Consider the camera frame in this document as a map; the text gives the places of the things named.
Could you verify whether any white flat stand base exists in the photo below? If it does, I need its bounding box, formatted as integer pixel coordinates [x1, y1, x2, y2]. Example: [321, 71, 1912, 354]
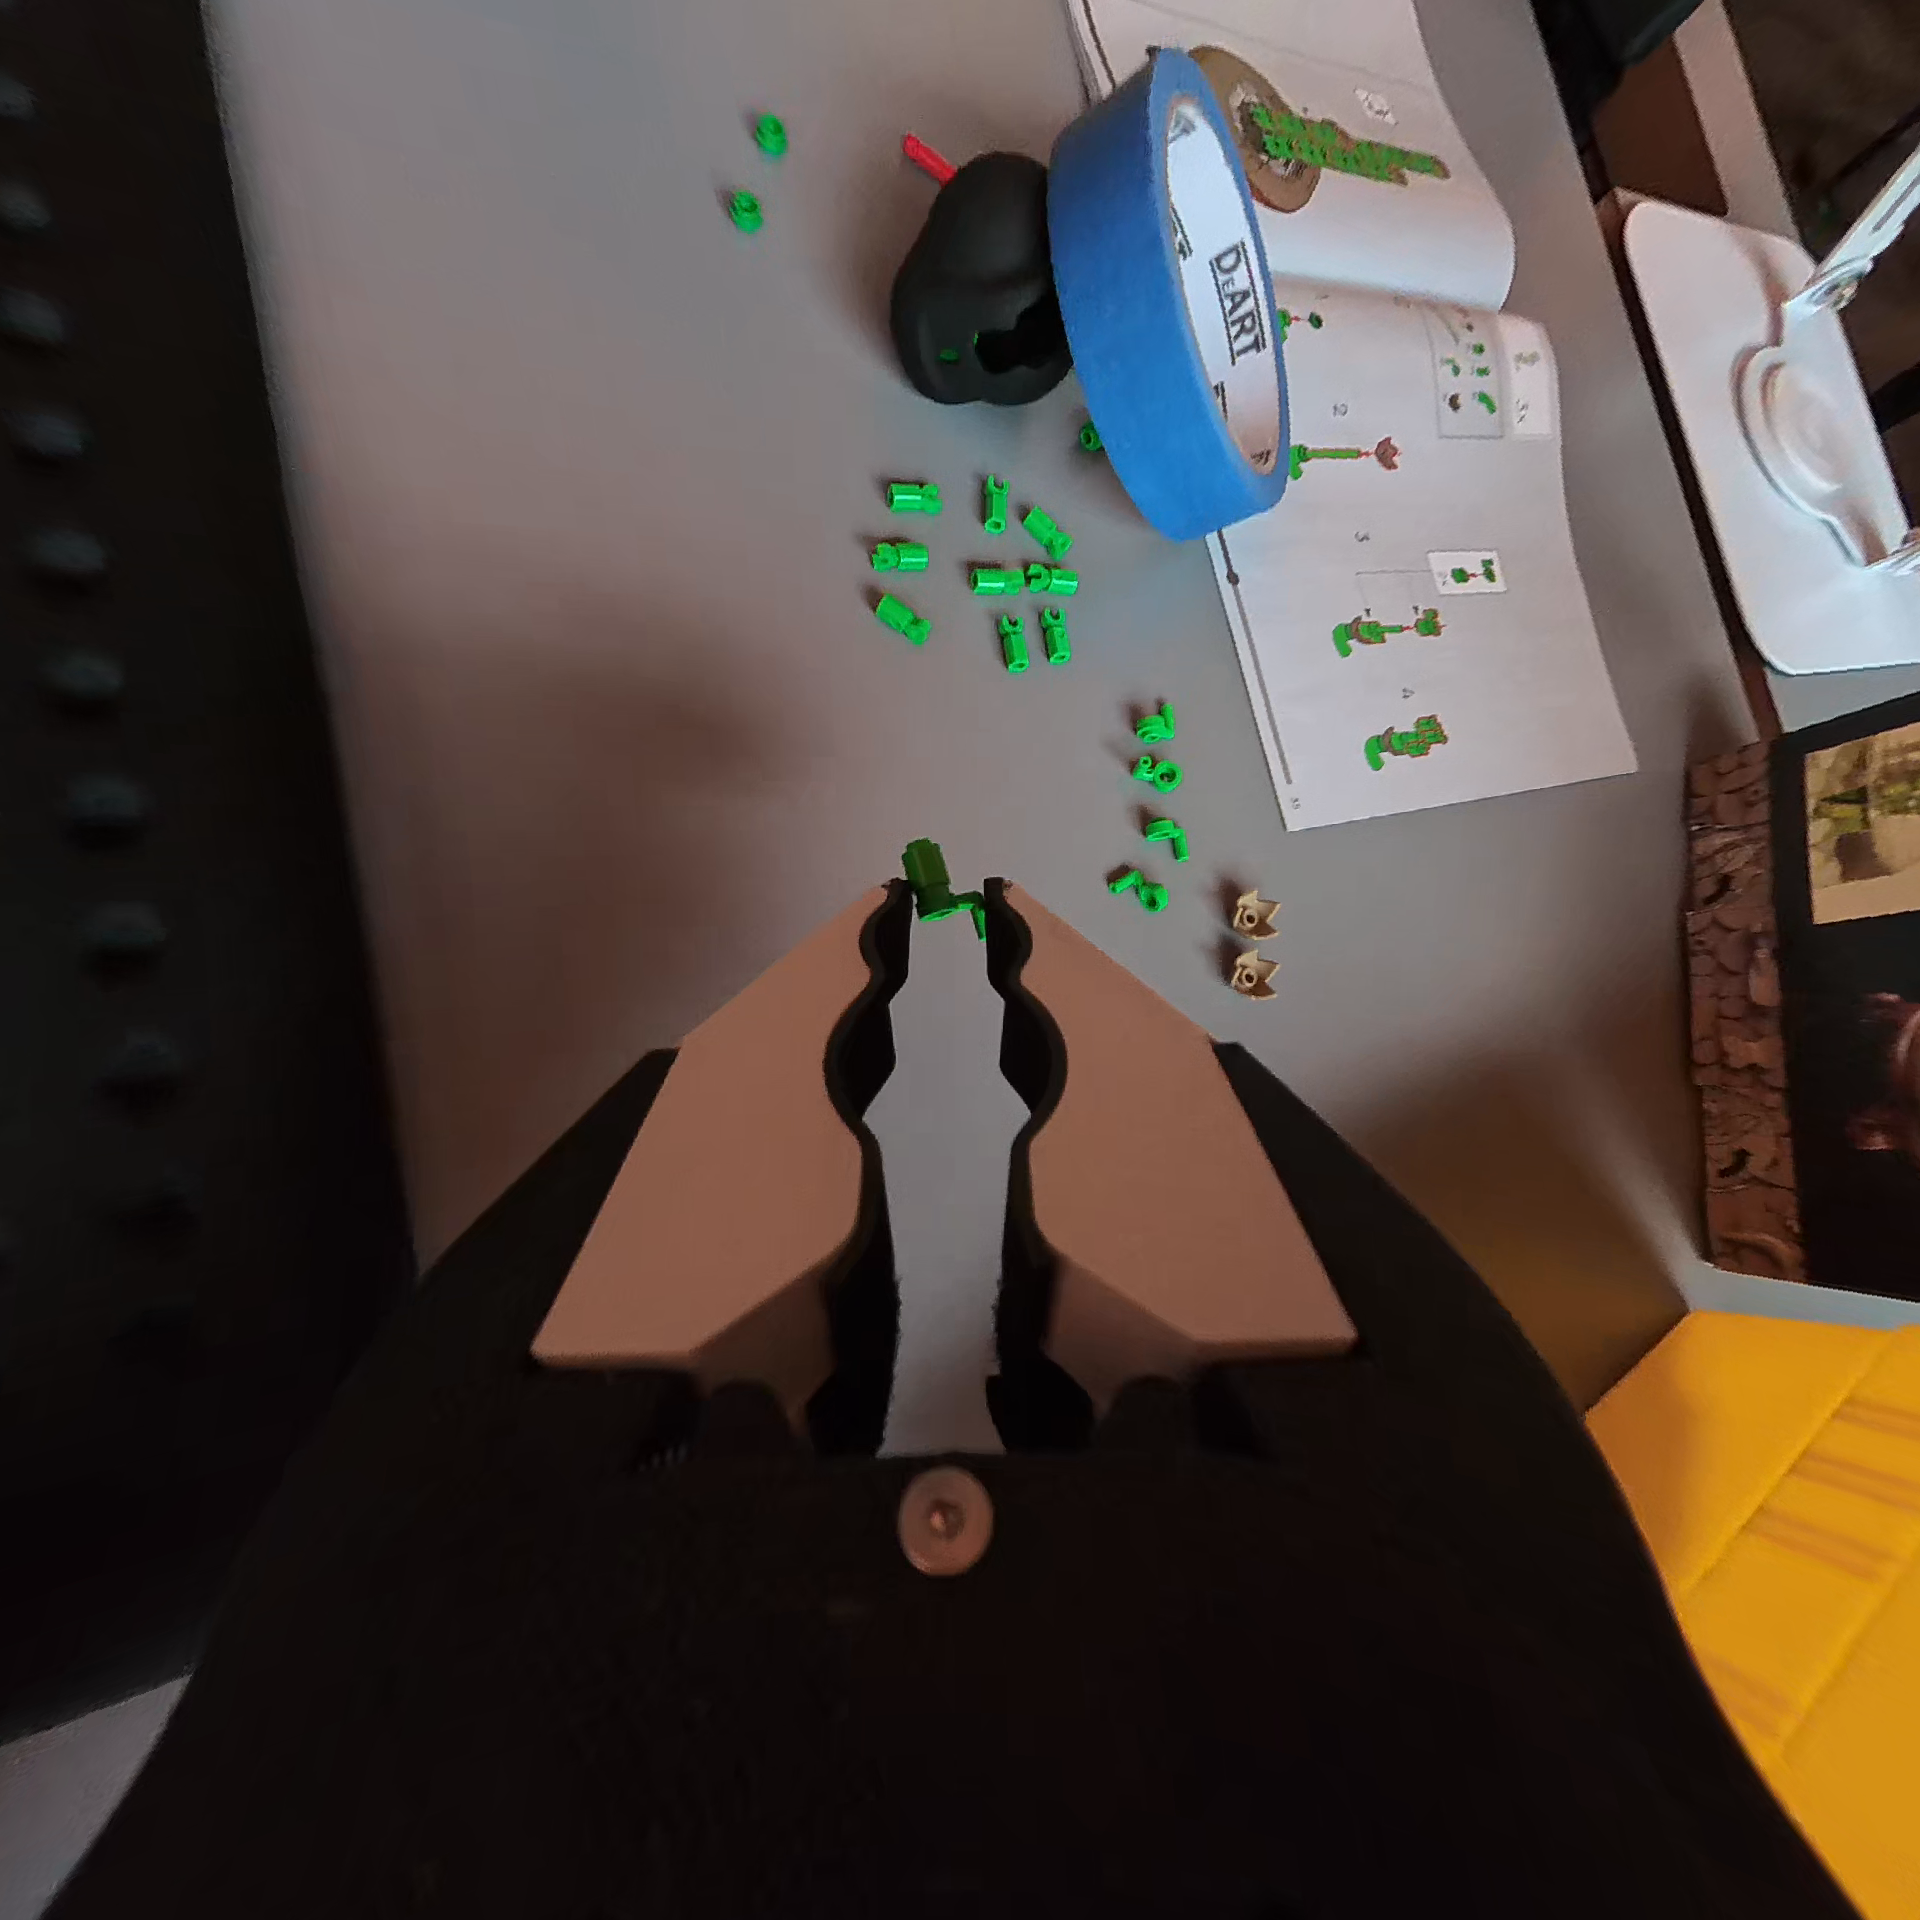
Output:
[1623, 200, 1920, 681]

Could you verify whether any black dimpled panel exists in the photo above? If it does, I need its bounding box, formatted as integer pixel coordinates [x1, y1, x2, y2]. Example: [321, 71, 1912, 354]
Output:
[0, 0, 425, 1745]

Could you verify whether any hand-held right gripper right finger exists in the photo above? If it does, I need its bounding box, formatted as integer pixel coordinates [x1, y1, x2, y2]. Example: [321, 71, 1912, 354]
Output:
[979, 881, 1361, 1457]

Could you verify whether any black rounded lego pot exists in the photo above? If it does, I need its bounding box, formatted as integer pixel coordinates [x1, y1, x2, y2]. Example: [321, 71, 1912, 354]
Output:
[889, 151, 1077, 407]

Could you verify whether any blue masking tape roll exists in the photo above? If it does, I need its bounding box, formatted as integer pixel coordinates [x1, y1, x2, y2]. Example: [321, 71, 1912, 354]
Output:
[1044, 47, 1297, 544]

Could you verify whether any cluster of green lego connectors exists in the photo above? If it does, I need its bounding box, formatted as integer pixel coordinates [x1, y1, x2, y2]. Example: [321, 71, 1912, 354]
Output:
[868, 474, 1081, 675]

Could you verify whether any yellow plastic bin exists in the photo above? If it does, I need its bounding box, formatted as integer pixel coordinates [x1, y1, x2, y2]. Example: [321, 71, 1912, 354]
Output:
[1585, 1307, 1920, 1920]

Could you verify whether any small green lego branch piece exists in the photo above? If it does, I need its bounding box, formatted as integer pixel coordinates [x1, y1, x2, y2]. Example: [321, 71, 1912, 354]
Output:
[904, 839, 996, 943]

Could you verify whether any lego instruction booklet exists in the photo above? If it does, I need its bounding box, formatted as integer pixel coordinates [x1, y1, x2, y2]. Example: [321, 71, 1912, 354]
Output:
[1064, 0, 1642, 832]

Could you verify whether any dark lego set box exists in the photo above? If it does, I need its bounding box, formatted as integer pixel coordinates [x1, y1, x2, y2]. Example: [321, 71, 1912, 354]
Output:
[1687, 721, 1920, 1305]

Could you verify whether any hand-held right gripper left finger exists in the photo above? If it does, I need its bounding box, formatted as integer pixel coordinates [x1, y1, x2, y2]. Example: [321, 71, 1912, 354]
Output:
[533, 883, 915, 1457]

